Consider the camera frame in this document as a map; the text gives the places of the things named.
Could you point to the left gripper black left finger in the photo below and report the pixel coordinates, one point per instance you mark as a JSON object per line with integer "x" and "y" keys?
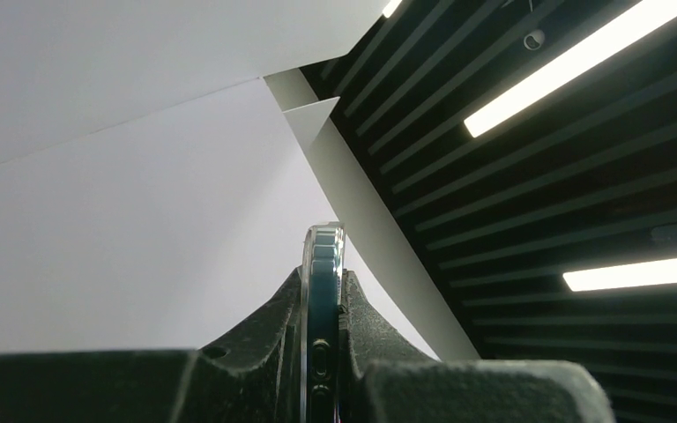
{"x": 249, "y": 374}

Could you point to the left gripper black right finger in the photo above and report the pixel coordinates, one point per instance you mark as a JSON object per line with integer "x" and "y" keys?
{"x": 387, "y": 379}

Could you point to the clear phone case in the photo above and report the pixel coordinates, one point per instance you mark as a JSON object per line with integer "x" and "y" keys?
{"x": 306, "y": 292}

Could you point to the ceiling light strip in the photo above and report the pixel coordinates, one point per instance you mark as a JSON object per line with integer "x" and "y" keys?
{"x": 653, "y": 273}
{"x": 624, "y": 30}

